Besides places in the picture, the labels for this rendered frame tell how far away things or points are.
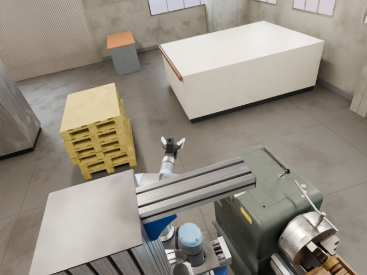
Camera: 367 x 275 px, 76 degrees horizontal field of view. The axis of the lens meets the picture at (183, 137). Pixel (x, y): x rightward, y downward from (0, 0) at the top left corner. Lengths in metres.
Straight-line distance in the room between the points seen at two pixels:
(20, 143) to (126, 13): 5.42
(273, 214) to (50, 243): 1.19
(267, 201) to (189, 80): 2.82
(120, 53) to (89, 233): 6.73
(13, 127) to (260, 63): 4.40
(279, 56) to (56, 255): 4.39
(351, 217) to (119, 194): 2.88
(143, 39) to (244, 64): 5.31
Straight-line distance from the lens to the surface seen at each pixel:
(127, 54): 7.22
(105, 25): 8.84
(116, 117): 3.36
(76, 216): 0.69
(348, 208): 3.35
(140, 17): 8.85
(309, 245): 1.55
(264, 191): 1.62
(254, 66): 4.42
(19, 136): 5.11
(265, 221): 1.51
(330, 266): 1.62
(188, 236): 1.30
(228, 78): 4.26
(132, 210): 0.63
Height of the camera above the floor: 2.51
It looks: 38 degrees down
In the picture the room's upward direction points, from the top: 10 degrees counter-clockwise
